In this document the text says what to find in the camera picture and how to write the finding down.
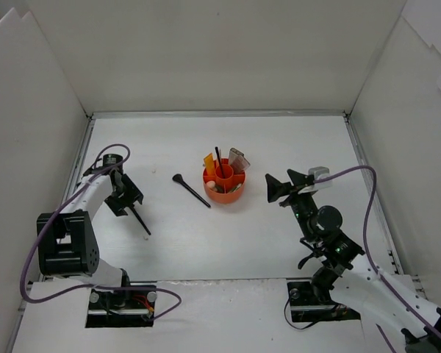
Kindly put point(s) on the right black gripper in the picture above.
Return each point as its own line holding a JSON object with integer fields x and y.
{"x": 292, "y": 191}

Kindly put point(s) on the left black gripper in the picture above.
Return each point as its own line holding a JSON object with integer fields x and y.
{"x": 125, "y": 201}

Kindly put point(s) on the small black makeup brush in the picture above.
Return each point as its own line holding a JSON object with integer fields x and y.
{"x": 141, "y": 222}

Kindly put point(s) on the green lip balm stick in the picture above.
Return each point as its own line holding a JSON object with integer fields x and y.
{"x": 234, "y": 189}

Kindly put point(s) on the brown eyeshadow palette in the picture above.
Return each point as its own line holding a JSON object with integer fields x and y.
{"x": 238, "y": 163}

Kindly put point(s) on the large black makeup brush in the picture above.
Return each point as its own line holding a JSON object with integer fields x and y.
{"x": 178, "y": 178}

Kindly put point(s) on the dark green round compact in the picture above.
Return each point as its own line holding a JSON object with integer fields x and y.
{"x": 219, "y": 189}

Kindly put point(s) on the beige makeup sponge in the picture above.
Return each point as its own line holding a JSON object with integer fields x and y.
{"x": 211, "y": 184}

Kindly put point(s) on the orange sunscreen tube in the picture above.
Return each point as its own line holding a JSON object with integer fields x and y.
{"x": 209, "y": 164}

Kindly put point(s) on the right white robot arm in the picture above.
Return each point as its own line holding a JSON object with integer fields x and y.
{"x": 348, "y": 274}

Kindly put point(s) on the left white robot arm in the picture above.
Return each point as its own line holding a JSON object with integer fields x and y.
{"x": 69, "y": 246}

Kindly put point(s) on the orange round organizer container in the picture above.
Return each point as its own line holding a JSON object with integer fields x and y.
{"x": 227, "y": 184}

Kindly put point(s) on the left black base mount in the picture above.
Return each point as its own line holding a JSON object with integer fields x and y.
{"x": 128, "y": 309}

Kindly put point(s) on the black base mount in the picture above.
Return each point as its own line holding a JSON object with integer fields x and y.
{"x": 306, "y": 308}
{"x": 128, "y": 309}

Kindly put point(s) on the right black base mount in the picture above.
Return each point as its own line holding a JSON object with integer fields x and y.
{"x": 306, "y": 308}

